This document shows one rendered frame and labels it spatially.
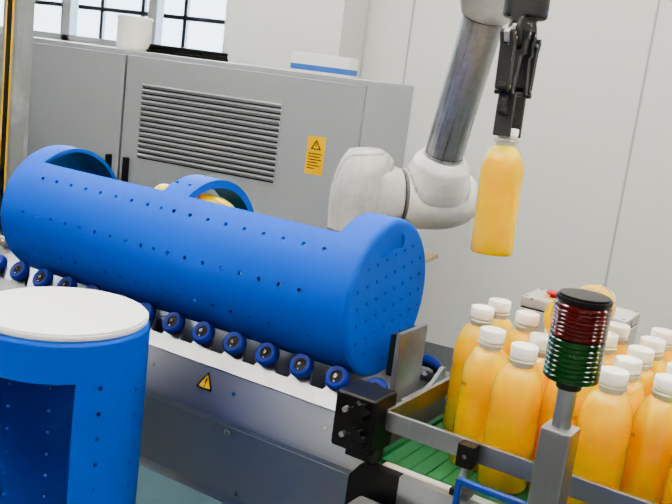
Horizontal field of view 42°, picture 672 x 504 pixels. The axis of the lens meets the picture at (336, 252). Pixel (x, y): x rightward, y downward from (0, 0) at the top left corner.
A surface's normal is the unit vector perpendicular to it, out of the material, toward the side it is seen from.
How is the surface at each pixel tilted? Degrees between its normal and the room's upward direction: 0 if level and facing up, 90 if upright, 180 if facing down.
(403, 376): 90
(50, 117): 90
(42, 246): 111
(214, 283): 96
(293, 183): 90
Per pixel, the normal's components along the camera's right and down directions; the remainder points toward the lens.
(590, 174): -0.42, 0.13
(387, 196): 0.28, 0.18
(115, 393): 0.80, 0.22
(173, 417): -0.56, 0.43
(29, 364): -0.03, 0.20
